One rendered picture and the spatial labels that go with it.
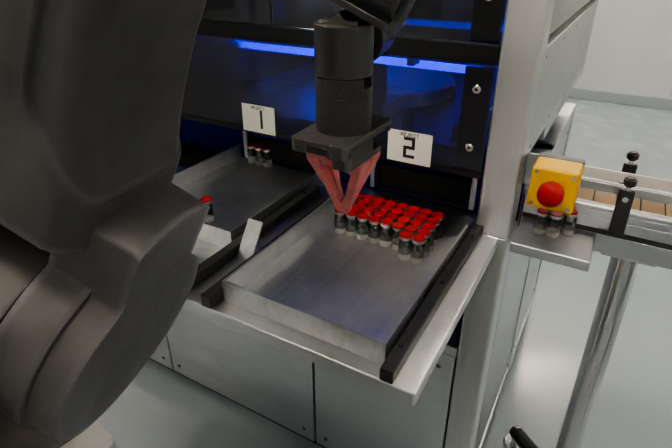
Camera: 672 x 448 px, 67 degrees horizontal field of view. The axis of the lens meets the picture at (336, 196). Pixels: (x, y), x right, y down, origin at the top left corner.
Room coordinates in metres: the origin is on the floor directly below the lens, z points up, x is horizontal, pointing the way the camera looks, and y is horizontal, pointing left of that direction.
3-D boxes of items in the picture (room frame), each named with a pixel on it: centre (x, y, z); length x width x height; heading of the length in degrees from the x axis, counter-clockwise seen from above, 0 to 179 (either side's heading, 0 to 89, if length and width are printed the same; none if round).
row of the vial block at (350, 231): (0.76, -0.08, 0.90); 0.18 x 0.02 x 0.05; 60
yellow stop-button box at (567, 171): (0.76, -0.36, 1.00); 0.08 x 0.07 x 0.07; 150
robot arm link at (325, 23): (0.50, -0.01, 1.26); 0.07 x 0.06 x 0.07; 161
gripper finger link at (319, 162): (0.51, -0.01, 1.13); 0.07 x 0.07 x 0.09; 60
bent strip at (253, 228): (0.68, 0.17, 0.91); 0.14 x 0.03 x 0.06; 151
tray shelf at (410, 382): (0.81, 0.09, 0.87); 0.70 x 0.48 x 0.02; 60
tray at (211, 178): (0.95, 0.21, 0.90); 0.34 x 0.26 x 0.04; 150
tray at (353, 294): (0.68, -0.03, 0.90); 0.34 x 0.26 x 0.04; 150
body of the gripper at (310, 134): (0.50, -0.01, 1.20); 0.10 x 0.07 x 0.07; 150
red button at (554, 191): (0.72, -0.34, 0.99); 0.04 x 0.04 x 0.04; 60
